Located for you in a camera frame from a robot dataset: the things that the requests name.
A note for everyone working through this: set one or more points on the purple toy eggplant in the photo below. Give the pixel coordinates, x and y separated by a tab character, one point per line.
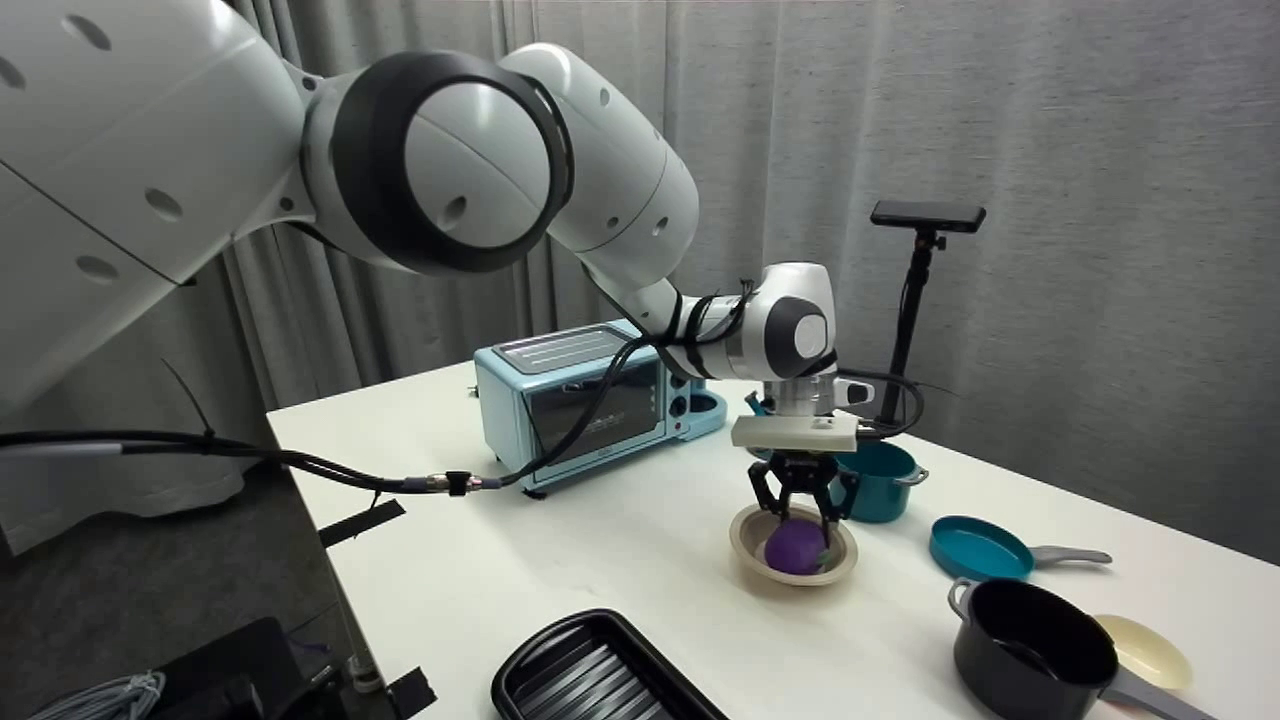
798	546

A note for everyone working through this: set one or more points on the cream toy plate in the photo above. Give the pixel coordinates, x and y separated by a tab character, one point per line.
1152	648

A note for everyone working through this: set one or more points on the black stereo camera bar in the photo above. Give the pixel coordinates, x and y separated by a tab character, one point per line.
926	215

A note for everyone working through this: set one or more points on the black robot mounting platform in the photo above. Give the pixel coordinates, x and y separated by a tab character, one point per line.
132	601

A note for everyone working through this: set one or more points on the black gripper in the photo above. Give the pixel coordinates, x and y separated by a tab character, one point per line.
798	468

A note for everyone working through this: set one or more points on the black ribbed baking tray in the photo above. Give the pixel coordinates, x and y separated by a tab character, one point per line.
603	675

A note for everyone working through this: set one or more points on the grey curtain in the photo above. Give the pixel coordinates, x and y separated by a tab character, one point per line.
1067	135

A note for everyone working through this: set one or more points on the crumpled clear plastic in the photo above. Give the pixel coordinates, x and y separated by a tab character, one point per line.
106	697

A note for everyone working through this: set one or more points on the black tape strip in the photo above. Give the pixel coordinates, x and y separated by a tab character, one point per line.
411	690
362	522

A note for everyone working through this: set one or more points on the light blue toaster oven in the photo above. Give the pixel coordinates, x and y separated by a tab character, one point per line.
563	403

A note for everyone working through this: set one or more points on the beige bowl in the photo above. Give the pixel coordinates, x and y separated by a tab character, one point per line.
801	577

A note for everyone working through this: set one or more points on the teal toy pot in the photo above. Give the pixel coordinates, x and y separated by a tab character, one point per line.
883	491

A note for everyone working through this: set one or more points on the black toy pot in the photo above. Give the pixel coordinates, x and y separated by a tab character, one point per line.
1032	653

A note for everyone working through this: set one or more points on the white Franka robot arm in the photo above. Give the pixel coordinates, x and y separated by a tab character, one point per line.
132	135

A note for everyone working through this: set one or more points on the black camera stand pole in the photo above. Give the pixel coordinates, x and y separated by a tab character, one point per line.
915	306

